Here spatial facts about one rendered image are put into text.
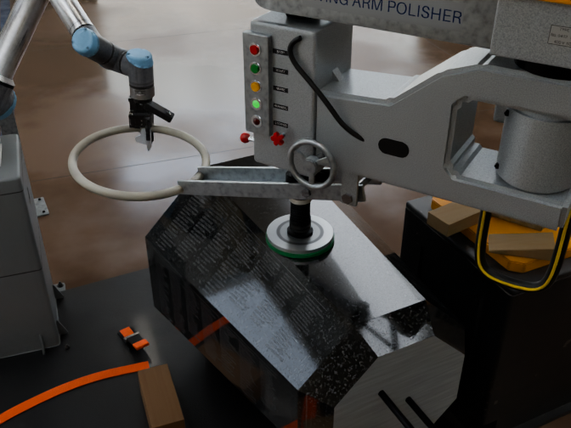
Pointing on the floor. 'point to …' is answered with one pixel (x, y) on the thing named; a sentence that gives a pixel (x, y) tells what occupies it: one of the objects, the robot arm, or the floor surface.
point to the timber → (160, 397)
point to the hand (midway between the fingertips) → (151, 143)
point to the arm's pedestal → (24, 264)
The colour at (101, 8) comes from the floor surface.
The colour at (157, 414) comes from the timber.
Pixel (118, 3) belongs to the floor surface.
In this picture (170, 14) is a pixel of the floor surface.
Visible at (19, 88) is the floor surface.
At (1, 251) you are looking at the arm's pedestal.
